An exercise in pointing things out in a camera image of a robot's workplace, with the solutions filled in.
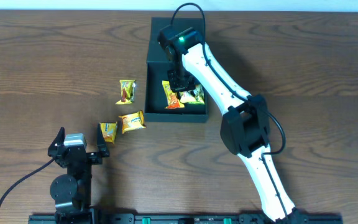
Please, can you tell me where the dark green open box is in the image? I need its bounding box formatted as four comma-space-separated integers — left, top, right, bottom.
144, 17, 208, 123

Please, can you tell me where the yellow chocolate cake snack packet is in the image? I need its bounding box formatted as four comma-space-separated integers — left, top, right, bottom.
179, 91, 196, 104

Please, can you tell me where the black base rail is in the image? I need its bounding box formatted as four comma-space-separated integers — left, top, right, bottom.
28, 212, 343, 224

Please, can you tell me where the green pandan cake snack packet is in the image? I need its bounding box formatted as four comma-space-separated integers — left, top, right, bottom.
189, 84, 205, 105

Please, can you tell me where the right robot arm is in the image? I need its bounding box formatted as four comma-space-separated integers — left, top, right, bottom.
157, 26, 295, 223

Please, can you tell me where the yellow chocolate wafer snack packet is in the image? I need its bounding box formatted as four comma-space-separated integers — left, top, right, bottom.
116, 79, 136, 105

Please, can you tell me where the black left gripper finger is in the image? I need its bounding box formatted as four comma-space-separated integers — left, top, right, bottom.
97, 124, 110, 157
47, 127, 65, 157

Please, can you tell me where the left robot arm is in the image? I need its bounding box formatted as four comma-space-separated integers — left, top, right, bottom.
48, 125, 109, 224

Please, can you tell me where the orange cracker snack packet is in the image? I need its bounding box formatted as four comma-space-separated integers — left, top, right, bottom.
119, 110, 146, 134

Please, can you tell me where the yellow cheddar sandwich snack packet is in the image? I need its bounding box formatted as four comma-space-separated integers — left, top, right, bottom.
99, 122, 117, 144

